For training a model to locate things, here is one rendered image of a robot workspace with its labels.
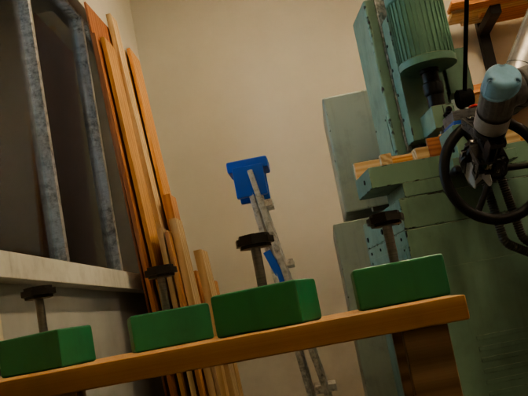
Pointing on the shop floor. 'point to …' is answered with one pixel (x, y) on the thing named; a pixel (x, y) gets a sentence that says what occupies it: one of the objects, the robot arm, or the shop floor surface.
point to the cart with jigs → (254, 328)
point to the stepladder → (255, 188)
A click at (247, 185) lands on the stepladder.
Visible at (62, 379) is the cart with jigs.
